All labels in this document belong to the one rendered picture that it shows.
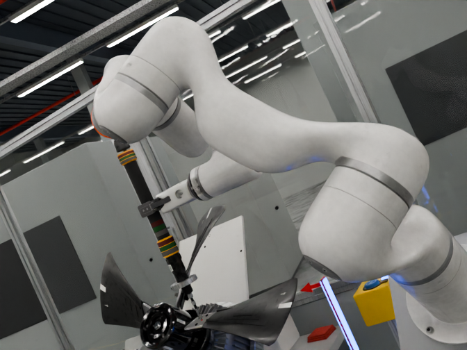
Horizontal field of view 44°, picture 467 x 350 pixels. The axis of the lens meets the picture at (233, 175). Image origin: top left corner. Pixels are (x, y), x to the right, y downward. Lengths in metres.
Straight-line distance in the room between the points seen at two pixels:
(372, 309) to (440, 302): 0.55
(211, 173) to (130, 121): 0.46
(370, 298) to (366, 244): 0.77
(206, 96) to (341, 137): 0.21
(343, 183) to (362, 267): 0.11
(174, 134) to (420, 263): 0.54
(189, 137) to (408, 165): 0.52
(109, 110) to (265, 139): 0.25
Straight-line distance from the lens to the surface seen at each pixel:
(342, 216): 0.79
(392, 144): 0.82
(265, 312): 1.38
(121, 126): 0.91
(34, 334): 3.99
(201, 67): 0.89
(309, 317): 2.20
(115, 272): 1.72
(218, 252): 1.85
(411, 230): 0.92
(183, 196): 1.37
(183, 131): 1.17
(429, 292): 1.00
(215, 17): 2.14
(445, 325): 1.13
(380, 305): 1.56
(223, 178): 1.32
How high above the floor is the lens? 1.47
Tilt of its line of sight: 1 degrees up
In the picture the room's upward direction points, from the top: 25 degrees counter-clockwise
